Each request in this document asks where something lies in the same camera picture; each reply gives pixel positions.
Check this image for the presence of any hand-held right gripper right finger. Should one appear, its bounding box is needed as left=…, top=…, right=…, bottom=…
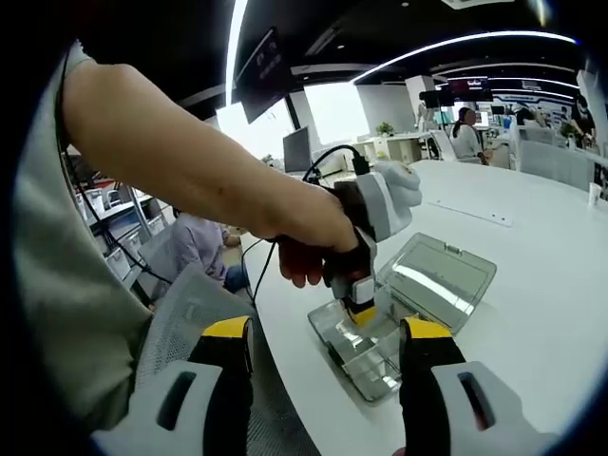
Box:
left=398, top=316, right=560, bottom=456

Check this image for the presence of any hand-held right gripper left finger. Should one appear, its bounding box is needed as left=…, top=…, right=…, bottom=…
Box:
left=92, top=315, right=256, bottom=456

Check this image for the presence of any clear plastic divider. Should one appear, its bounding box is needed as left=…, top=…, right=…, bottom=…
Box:
left=341, top=327, right=403, bottom=381

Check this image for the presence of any clear grey guide fixture box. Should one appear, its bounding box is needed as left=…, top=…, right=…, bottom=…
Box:
left=307, top=232, right=498, bottom=404

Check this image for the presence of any person's left hand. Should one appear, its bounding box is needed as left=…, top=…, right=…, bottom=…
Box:
left=276, top=186, right=361, bottom=289

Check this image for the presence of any grey mesh office chair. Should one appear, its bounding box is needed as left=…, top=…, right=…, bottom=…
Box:
left=135, top=263, right=319, bottom=456

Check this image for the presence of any black monitor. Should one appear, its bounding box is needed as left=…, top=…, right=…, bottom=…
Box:
left=282, top=125, right=313, bottom=173

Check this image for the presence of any dark ceiling-hung display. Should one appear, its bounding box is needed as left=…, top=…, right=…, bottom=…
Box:
left=235, top=26, right=295, bottom=124

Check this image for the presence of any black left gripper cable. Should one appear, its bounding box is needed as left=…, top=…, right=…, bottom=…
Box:
left=239, top=144, right=371, bottom=305

